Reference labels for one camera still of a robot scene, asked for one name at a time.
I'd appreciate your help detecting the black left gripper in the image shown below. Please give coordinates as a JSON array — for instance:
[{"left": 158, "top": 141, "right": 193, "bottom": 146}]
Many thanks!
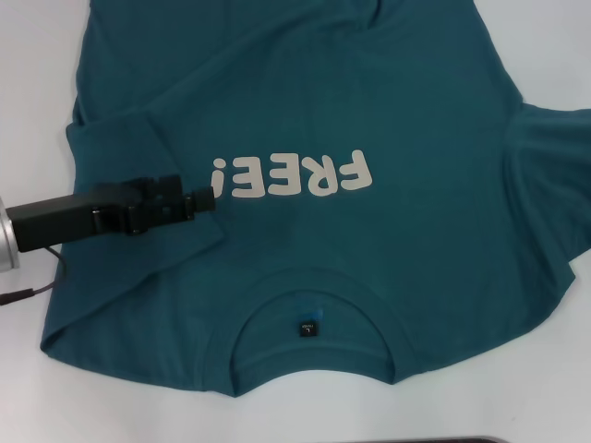
[{"left": 7, "top": 174, "right": 217, "bottom": 254}]

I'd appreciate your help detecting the teal t-shirt with FREE print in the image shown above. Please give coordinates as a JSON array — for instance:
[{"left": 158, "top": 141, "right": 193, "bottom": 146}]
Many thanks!
[{"left": 39, "top": 0, "right": 591, "bottom": 399}]

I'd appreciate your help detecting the left gripper cable with plug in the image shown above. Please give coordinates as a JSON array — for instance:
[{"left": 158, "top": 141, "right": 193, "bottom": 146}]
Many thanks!
[{"left": 0, "top": 245, "right": 70, "bottom": 309}]

